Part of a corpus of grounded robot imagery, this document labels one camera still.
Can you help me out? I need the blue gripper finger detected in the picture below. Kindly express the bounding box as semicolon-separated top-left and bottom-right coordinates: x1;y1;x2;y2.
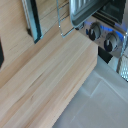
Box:
0;38;5;69

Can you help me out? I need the silver toaster oven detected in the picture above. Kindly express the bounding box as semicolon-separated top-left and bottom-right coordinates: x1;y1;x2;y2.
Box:
79;0;128;65

